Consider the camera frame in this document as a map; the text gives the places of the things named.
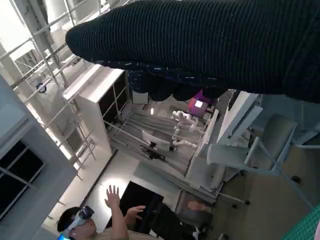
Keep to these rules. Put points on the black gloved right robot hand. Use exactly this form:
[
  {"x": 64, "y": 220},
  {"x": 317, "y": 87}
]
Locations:
[{"x": 200, "y": 45}]

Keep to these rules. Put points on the pink bowl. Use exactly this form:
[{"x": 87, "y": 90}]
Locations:
[{"x": 318, "y": 232}]

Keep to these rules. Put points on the white shelf cabinet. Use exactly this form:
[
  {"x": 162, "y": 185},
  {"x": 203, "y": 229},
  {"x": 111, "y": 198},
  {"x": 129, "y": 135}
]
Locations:
[{"x": 87, "y": 112}]

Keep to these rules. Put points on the white pipe scaffold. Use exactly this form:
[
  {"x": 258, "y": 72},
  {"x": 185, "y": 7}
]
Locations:
[{"x": 45, "y": 53}]

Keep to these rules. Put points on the black monitor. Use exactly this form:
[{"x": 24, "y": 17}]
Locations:
[{"x": 142, "y": 195}]

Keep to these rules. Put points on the person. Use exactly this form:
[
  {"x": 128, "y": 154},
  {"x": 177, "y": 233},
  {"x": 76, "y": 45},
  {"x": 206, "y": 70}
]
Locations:
[{"x": 112, "y": 232}]

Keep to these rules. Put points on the white VR headset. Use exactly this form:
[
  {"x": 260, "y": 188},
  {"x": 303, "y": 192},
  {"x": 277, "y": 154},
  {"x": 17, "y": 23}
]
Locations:
[{"x": 80, "y": 215}]

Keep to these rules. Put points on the green cutting mat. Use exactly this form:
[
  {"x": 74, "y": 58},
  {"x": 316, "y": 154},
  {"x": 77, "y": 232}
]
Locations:
[{"x": 307, "y": 225}]

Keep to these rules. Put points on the dark window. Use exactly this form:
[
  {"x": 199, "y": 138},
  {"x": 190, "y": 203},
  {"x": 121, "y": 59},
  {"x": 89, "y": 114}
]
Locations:
[{"x": 25, "y": 165}]

